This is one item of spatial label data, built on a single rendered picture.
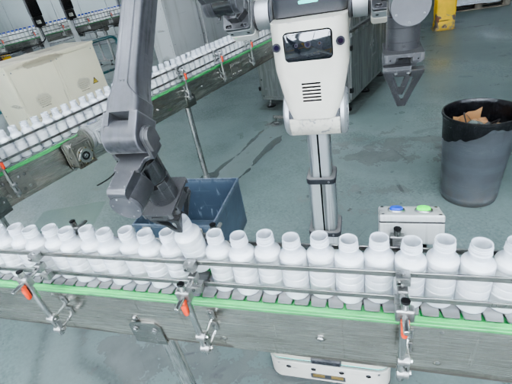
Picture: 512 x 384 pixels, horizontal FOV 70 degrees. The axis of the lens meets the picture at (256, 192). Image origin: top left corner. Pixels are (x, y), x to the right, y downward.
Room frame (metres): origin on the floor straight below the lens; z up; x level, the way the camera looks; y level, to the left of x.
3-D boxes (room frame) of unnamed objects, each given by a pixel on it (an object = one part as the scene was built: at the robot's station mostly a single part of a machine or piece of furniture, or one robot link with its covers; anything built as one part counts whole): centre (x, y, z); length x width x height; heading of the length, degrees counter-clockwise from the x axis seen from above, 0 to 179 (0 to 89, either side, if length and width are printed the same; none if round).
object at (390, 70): (0.66, -0.30, 1.43); 0.07 x 0.07 x 0.09; 70
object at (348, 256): (0.56, -0.16, 1.08); 0.06 x 0.06 x 0.17
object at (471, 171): (2.09, -1.50, 0.32); 0.45 x 0.45 x 0.64
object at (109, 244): (0.76, 0.39, 1.08); 0.06 x 0.06 x 0.17
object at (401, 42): (0.67, -0.31, 1.51); 0.10 x 0.07 x 0.07; 160
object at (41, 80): (4.64, 2.17, 0.59); 1.10 x 0.62 x 1.18; 142
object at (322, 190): (1.22, -0.26, 0.74); 0.11 x 0.11 x 0.40; 70
